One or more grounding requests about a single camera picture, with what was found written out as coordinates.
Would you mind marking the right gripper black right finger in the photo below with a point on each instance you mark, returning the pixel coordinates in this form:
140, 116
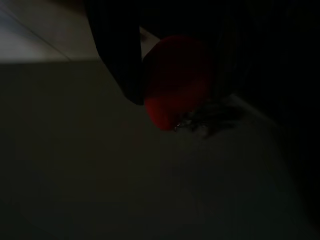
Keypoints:
235, 50

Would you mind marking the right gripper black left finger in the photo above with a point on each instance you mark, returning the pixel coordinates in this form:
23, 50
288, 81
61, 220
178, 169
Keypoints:
117, 45

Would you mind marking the key bunch with red tag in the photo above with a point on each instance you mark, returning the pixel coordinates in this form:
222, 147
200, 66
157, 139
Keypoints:
162, 115

